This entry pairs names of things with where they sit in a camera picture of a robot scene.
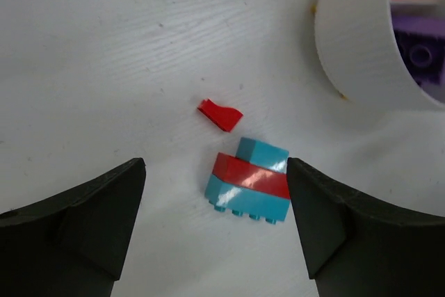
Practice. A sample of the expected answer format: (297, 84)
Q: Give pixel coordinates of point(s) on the purple lego block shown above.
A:
(420, 41)

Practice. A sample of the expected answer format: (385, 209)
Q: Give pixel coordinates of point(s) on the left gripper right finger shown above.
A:
(357, 245)

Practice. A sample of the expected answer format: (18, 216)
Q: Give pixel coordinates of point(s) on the red sloped lego piece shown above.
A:
(224, 117)

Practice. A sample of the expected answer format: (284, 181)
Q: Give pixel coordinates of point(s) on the teal and red lego stack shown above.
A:
(252, 182)

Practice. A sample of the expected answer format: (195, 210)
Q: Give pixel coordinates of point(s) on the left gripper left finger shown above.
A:
(73, 243)

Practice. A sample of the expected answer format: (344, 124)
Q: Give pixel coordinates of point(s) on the white divided round container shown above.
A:
(357, 49)

